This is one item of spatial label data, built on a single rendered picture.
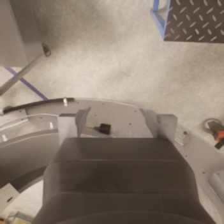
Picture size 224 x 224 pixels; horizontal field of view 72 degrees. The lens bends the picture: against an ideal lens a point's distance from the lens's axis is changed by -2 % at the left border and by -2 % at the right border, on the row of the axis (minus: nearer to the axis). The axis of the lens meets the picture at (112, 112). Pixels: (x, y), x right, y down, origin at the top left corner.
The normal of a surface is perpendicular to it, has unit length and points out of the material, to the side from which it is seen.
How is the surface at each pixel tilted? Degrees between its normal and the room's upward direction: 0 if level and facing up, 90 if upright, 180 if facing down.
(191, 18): 0
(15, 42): 0
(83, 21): 0
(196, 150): 90
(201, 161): 90
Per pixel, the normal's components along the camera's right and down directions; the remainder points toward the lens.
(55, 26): -0.11, 0.64
